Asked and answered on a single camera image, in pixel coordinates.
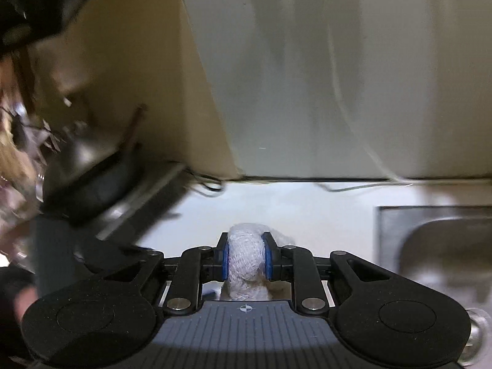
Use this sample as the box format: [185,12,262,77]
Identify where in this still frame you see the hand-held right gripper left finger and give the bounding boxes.
[102,232,231,315]

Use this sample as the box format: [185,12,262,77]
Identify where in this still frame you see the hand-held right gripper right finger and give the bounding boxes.
[262,232,393,315]

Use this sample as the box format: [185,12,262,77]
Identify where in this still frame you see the white towel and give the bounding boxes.
[219,223,296,301]

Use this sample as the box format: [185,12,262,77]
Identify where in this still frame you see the black wok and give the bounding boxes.
[42,138,147,224]

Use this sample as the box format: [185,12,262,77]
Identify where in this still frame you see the stainless steel sink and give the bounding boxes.
[375,205,492,367]

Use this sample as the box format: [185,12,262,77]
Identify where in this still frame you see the sink drain strainer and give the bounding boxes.
[461,307,486,367]

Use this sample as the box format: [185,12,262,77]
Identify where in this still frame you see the black range hood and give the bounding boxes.
[0,0,116,47]

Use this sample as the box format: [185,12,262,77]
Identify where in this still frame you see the black cable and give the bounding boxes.
[190,171,225,195]

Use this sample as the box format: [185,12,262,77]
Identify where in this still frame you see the white hose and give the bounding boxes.
[307,0,416,193]

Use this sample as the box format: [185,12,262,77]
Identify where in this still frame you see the wooden wok handle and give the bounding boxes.
[121,104,149,150]

